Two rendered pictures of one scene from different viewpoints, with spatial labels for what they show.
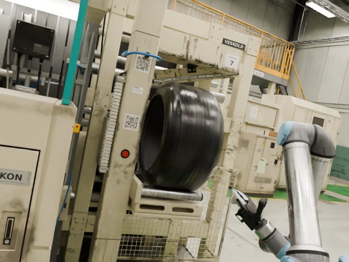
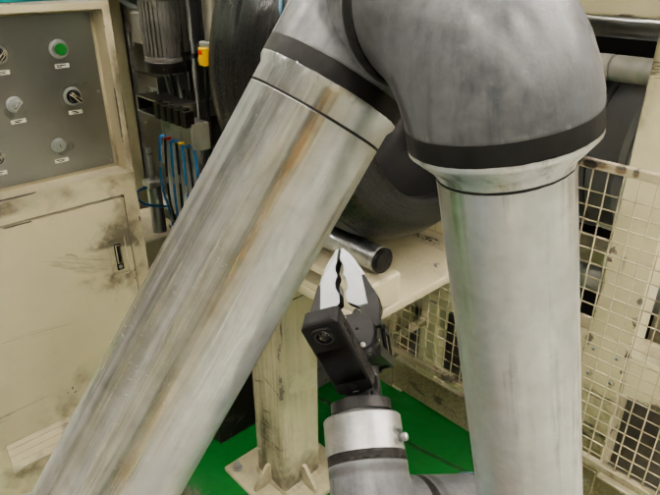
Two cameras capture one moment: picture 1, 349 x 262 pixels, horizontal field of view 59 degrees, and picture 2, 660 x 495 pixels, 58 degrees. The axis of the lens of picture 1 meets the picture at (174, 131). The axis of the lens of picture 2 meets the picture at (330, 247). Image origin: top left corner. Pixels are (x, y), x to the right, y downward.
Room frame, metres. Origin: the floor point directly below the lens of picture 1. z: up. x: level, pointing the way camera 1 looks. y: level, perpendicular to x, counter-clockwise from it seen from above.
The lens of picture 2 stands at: (1.20, -0.97, 1.35)
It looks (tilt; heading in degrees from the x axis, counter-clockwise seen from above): 26 degrees down; 67
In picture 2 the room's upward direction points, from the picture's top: straight up
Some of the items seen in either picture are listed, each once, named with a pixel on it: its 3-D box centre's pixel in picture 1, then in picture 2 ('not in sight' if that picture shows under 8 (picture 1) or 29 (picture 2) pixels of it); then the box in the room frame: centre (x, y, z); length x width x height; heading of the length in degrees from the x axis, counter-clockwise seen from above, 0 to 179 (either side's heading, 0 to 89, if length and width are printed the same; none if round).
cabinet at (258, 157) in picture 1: (256, 164); not in sight; (6.40, -1.81, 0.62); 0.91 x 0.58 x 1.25; 121
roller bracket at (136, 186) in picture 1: (130, 182); not in sight; (1.62, 0.17, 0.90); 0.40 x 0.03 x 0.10; 21
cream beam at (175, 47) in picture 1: (191, 52); not in sight; (2.00, -0.01, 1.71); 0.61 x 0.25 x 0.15; 111
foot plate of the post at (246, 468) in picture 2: not in sight; (289, 467); (1.57, 0.24, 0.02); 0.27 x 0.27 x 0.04; 21
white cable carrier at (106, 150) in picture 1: (111, 124); not in sight; (1.51, 0.31, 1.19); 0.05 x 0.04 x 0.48; 21
